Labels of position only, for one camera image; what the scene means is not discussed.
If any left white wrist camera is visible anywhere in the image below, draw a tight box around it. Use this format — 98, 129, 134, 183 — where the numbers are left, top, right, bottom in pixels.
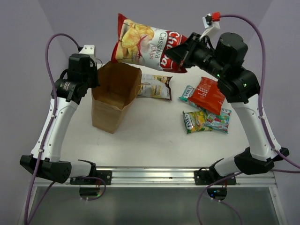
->
79, 45, 96, 58

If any aluminium front rail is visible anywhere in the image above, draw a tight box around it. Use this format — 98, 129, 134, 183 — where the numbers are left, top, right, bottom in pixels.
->
32, 166, 277, 188

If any yellow green Fox's candy bag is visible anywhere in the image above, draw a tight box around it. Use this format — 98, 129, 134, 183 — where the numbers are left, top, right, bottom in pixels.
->
182, 111, 212, 134

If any brown white chips bag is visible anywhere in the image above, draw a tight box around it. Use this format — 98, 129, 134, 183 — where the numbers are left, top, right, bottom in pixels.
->
138, 74, 172, 100

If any brown paper bag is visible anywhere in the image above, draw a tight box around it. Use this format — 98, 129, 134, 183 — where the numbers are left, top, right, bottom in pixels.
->
91, 61, 142, 134

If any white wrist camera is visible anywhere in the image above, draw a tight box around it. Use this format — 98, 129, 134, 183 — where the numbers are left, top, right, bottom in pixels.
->
79, 45, 96, 58
200, 12, 221, 39

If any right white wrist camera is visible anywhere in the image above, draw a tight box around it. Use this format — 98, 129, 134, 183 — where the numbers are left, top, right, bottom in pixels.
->
200, 12, 221, 39

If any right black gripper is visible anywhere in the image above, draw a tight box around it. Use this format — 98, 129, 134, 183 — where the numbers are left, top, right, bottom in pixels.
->
166, 31, 227, 79

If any teal red Fox's candy bag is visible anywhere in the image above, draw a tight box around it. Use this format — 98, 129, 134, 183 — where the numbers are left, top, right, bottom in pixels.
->
205, 108, 232, 133

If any red cassava chips bag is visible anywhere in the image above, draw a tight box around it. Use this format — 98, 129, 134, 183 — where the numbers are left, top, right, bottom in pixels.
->
111, 14, 187, 73

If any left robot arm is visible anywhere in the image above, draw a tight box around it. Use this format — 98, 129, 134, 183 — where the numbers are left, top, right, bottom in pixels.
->
20, 53, 99, 184

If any mint green Fox's candy bag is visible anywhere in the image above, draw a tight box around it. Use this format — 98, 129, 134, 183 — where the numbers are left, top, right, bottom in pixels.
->
179, 85, 195, 103

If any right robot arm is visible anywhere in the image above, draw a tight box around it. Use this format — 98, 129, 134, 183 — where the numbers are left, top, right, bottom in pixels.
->
165, 32, 289, 185

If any red orange snack bag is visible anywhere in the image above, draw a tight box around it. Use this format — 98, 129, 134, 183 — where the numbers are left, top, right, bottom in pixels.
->
188, 77, 225, 115

